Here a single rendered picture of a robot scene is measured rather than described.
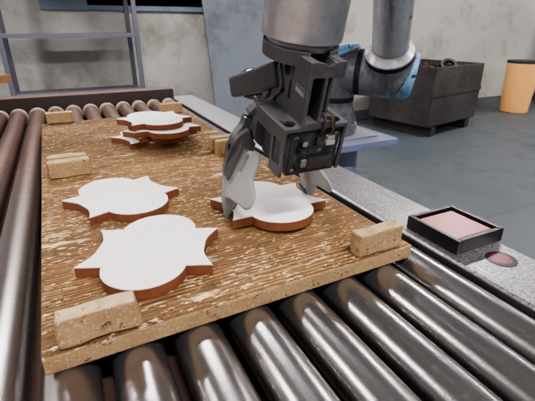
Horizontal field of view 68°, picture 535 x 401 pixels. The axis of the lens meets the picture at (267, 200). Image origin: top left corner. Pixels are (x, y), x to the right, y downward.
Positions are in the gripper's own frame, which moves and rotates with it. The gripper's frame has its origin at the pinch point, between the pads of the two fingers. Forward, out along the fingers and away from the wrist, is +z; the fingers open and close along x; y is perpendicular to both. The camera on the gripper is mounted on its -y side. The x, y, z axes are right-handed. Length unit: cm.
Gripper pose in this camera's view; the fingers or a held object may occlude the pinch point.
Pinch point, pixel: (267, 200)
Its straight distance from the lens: 50.3
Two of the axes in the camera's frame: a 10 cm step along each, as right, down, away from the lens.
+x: 8.9, -1.9, 4.2
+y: 4.4, 5.7, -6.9
